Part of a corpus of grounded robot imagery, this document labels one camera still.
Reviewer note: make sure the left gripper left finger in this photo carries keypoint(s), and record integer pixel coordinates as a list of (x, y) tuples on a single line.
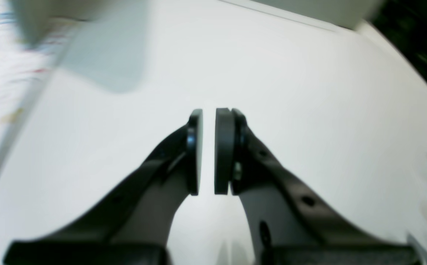
[(131, 224)]

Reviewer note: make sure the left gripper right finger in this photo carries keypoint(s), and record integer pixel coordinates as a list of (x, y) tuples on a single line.
[(290, 224)]

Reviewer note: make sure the grey chair right side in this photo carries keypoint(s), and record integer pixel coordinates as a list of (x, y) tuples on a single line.
[(110, 46)]

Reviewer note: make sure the terrazzo patterned table cover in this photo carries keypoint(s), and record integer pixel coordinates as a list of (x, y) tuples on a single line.
[(0, 92)]

